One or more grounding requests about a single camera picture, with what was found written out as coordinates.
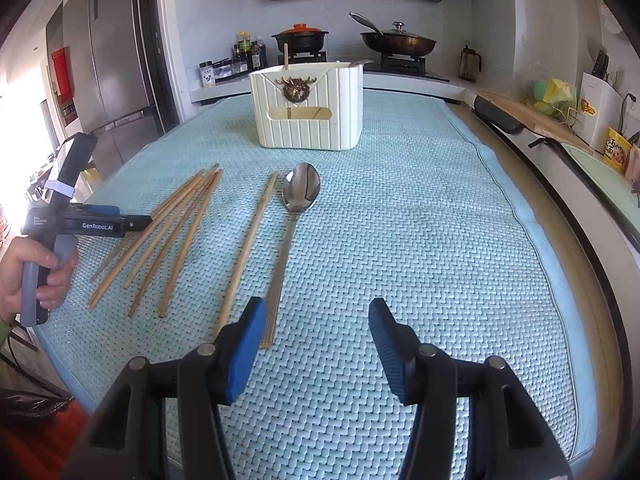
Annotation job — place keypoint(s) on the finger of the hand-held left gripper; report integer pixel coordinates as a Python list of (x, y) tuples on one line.
[(100, 209), (139, 223)]

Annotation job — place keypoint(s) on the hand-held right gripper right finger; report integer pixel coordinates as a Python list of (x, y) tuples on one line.
[(387, 355)]

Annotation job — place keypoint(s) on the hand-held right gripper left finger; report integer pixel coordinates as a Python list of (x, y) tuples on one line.
[(245, 350)]

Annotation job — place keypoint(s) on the bunch of wooden chopsticks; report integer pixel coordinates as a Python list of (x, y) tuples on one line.
[(202, 187)]

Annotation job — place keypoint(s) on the long wooden chopstick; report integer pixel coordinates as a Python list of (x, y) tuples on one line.
[(244, 256), (248, 255), (286, 57)]

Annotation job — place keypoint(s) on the steel spoon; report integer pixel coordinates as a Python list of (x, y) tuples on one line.
[(300, 187)]

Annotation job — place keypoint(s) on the white ribbed utensil holder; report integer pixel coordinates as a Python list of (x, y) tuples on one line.
[(330, 125)]

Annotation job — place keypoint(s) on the person's left hand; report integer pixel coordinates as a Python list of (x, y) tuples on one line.
[(12, 280)]

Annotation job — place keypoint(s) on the light blue woven mat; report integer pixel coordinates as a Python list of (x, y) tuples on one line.
[(400, 235)]

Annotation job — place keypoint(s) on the silver refrigerator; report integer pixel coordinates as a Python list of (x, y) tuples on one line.
[(110, 60)]

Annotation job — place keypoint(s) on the spice jar white label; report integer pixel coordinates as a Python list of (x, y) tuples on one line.
[(207, 76)]

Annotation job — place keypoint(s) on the row of spice jars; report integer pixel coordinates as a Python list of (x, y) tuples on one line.
[(230, 69)]

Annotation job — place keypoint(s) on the black plastic bag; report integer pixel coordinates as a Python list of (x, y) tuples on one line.
[(30, 402)]

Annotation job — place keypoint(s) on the green sauce bottle yellow cap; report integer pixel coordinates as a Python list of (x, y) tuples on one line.
[(243, 50)]

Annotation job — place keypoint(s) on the dark sauce bottle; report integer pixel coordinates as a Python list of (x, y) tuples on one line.
[(258, 56)]

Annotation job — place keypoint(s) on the black clay pot orange lid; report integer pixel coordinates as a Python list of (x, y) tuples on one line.
[(300, 40)]

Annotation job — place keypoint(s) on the black oblong object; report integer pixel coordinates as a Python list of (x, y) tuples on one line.
[(497, 115)]

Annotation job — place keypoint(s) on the steel utensil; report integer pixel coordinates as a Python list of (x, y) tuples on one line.
[(356, 63)]

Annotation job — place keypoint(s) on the light green board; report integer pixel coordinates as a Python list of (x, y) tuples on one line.
[(600, 180)]

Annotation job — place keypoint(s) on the wooden cutting board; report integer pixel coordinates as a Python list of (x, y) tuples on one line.
[(530, 112)]

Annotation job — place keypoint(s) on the black gas stove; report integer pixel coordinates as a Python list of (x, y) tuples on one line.
[(405, 65)]

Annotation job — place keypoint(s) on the dark glass kettle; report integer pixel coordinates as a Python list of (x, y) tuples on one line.
[(469, 65)]

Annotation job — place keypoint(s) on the yellow snack packet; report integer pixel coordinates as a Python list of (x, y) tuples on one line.
[(617, 152)]

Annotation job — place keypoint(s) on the green sponge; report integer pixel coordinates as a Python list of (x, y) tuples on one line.
[(540, 89)]

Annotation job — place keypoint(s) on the black frying pan glass lid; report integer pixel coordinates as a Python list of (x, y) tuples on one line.
[(400, 45)]

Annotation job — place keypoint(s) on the yellow plastic bag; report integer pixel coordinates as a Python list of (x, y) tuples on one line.
[(557, 91)]

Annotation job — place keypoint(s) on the white knife block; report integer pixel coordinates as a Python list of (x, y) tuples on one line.
[(600, 110)]

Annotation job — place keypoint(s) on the black knives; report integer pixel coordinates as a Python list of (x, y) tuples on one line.
[(600, 65)]

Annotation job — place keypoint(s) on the red wall poster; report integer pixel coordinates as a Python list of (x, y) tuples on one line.
[(61, 72)]

